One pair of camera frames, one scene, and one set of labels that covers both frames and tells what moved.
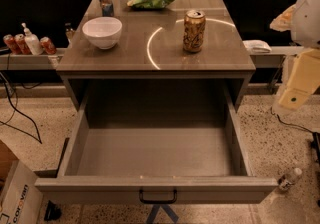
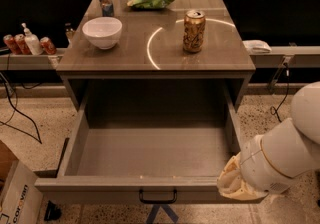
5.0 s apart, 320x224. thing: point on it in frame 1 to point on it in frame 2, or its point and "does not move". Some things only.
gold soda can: [194, 30] does not move
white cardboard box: [21, 199] does not move
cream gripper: [307, 23] to [256, 164]
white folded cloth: [257, 46] does not move
